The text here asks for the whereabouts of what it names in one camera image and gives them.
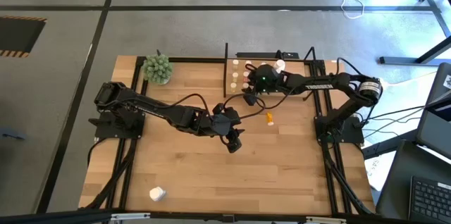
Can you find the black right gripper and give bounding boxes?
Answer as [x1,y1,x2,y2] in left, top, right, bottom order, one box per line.
[242,70,264,107]

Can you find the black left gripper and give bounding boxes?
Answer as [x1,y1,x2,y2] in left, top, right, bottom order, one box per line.
[212,103,246,154]

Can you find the black power strip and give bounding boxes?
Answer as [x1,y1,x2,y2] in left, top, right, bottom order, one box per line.
[235,51,300,60]

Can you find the green plant in patterned pot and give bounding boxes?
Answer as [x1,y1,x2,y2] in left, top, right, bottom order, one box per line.
[142,53,174,86]

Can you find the white printed paper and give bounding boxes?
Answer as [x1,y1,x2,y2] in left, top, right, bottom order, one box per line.
[364,142,397,192]

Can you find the black desk leg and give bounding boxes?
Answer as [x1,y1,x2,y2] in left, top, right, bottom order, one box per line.
[362,128,420,161]

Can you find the dark laptop with keyboard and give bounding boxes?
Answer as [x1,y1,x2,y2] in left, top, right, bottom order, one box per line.
[375,141,451,224]

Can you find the grey closed laptop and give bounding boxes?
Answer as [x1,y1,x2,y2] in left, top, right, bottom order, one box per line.
[416,62,451,151]

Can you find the black floor mat yellow stripes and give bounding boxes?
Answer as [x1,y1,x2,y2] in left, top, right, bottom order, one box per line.
[0,15,48,58]

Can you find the black cable bundle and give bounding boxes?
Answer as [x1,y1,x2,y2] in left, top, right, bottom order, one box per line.
[322,146,374,215]
[84,135,138,213]

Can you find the silver metal bracket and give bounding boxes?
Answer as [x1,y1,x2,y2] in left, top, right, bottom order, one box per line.
[305,216,348,224]
[110,212,152,222]

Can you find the black desk frame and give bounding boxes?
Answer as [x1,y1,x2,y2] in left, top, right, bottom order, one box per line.
[378,0,451,66]

